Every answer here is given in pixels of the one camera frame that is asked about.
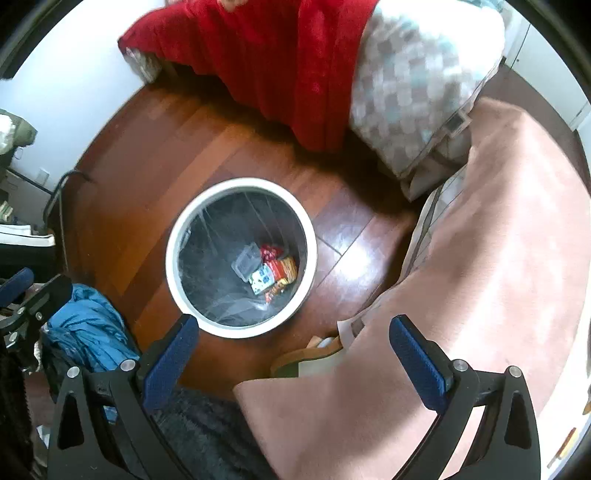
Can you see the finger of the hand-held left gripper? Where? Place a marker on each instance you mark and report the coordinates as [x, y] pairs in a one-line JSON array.
[[18, 280], [46, 295]]

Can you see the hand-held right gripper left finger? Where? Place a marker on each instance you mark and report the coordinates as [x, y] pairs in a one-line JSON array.
[[170, 364]]

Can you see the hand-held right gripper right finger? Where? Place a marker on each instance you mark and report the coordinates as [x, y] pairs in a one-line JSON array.
[[418, 364]]

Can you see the white round trash bin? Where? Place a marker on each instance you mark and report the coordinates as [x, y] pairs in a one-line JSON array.
[[171, 258]]

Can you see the white-edged black board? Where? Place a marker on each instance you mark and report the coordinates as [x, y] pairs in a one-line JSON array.
[[23, 241]]

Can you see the blue jacket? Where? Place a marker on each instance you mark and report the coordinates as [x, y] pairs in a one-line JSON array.
[[87, 323]]

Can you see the dark grey rug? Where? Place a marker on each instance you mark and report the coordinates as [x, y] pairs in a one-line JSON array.
[[207, 438]]

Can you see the tan slipper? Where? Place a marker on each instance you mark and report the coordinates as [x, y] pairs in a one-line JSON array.
[[295, 362]]

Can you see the white and blue carton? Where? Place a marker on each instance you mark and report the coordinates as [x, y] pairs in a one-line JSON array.
[[261, 279]]

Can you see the clear plastic container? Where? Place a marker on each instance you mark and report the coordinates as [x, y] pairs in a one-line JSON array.
[[244, 263]]

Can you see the pink blanket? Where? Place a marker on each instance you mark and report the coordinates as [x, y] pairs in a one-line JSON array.
[[498, 258]]

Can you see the green and white cloth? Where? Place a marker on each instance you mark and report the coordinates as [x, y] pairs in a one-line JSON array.
[[14, 134]]

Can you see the colourful wrappers in bin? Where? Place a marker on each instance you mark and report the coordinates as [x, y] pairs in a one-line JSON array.
[[282, 270]]

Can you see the clear plastic bin liner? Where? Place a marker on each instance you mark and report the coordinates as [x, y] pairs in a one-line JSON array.
[[207, 221]]

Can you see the striped bed sheet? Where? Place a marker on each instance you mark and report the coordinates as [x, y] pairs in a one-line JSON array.
[[431, 217]]

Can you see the red snack packet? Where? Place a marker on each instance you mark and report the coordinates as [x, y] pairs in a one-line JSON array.
[[271, 253]]

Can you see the grey checkered quilt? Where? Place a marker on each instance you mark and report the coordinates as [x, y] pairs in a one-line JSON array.
[[415, 74]]

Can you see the red fleece blanket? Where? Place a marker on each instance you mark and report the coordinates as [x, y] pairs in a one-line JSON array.
[[277, 55]]

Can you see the white wardrobe door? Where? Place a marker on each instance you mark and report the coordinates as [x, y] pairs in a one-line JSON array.
[[540, 60]]

